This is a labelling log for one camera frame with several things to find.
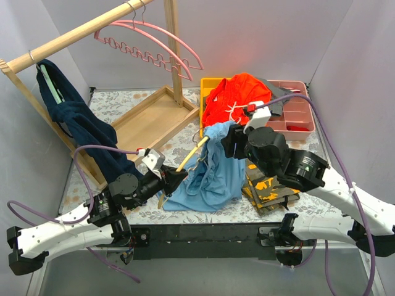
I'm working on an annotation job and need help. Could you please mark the pink divided tray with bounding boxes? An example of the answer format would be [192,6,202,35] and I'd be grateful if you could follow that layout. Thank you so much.
[267,97,315,141]

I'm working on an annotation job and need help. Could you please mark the light blue shorts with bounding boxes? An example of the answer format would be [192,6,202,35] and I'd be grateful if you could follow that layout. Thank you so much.
[163,121,246,212]

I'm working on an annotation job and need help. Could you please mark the floral table mat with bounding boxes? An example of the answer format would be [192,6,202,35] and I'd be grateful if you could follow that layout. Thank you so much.
[60,88,344,225]

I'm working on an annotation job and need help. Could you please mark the yellow hanger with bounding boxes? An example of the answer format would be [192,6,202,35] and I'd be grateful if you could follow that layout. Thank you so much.
[157,136,209,209]

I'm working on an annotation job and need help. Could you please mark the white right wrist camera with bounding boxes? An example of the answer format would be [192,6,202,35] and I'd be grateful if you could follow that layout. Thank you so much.
[243,101,272,134]

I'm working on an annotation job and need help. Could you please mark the camouflage shorts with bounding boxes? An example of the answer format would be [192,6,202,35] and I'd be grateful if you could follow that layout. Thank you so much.
[242,160,300,216]

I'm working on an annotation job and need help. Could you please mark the light green hanger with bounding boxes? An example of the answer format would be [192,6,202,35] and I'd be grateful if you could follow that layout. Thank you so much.
[35,64,65,105]

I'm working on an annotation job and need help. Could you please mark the orange shorts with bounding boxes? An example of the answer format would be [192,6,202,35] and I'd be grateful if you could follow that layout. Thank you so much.
[202,73,272,127]

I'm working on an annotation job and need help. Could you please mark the red item in tray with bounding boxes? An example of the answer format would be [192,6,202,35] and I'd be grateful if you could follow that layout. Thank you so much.
[286,125,310,132]

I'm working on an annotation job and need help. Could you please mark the grey shorts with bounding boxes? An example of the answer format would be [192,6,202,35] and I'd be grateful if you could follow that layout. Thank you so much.
[258,78,291,117]

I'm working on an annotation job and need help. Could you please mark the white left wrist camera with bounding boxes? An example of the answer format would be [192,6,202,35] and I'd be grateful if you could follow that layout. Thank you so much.
[137,148,165,179]

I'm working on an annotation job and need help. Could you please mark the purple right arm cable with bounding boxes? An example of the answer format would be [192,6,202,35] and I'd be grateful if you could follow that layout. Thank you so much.
[256,94,377,296]

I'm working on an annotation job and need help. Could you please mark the yellow plastic tray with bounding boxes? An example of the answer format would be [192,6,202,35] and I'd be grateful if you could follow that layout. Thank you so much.
[199,77,224,138]

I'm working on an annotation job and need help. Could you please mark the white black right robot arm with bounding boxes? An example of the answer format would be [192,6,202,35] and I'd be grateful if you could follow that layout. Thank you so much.
[221,124,394,257]

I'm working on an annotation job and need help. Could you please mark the navy blue shorts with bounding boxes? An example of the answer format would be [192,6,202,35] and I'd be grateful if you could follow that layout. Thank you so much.
[36,59,143,183]

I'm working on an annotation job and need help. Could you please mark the wooden clothes rack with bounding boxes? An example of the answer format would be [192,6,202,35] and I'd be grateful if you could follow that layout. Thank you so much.
[0,0,201,191]

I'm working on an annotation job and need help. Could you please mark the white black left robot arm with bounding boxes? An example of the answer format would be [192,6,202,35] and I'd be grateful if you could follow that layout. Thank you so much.
[7,165,188,276]

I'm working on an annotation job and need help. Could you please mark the rear pink hanger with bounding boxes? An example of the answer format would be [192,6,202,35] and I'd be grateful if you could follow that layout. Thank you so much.
[109,0,204,70]

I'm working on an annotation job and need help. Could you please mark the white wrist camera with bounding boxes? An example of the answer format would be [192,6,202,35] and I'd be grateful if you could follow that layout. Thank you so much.
[243,101,272,134]
[137,148,165,179]

